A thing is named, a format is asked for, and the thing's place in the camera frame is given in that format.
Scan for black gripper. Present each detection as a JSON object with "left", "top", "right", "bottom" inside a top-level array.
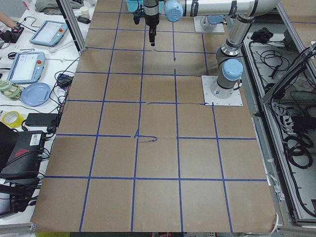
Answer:
[{"left": 133, "top": 0, "right": 159, "bottom": 46}]

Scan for teal plastic storage bin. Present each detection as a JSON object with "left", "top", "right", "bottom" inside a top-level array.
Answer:
[{"left": 126, "top": 0, "right": 165, "bottom": 13}]

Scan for paper cup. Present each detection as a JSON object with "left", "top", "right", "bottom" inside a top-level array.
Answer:
[{"left": 80, "top": 6, "right": 90, "bottom": 19}]

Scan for upper teach pendant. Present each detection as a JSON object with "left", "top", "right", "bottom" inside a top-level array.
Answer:
[{"left": 29, "top": 20, "right": 68, "bottom": 47}]

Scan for teach pendant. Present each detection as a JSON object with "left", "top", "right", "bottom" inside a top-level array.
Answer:
[
  {"left": 7, "top": 52, "right": 46, "bottom": 84},
  {"left": 29, "top": 20, "right": 68, "bottom": 47}
]

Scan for lower teach pendant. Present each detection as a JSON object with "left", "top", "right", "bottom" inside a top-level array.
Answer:
[{"left": 7, "top": 52, "right": 46, "bottom": 84}]

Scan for blue plastic plate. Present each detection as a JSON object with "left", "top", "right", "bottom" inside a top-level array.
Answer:
[{"left": 20, "top": 82, "right": 51, "bottom": 107}]

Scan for black power adapter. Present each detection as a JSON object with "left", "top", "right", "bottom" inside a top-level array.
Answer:
[{"left": 25, "top": 113, "right": 57, "bottom": 127}]

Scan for green tape rolls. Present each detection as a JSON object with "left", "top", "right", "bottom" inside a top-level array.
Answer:
[{"left": 0, "top": 80, "right": 23, "bottom": 101}]

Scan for yellow tape roll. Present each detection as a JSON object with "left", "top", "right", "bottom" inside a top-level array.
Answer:
[{"left": 1, "top": 111, "right": 25, "bottom": 128}]

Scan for black laptop computer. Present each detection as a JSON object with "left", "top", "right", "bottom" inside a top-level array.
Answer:
[{"left": 0, "top": 123, "right": 44, "bottom": 180}]

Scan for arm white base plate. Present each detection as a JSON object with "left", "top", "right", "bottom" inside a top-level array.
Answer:
[
  {"left": 194, "top": 15, "right": 225, "bottom": 34},
  {"left": 201, "top": 76, "right": 243, "bottom": 106}
]

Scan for aluminium frame post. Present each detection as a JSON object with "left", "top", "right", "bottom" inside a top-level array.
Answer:
[{"left": 56, "top": 0, "right": 86, "bottom": 52}]

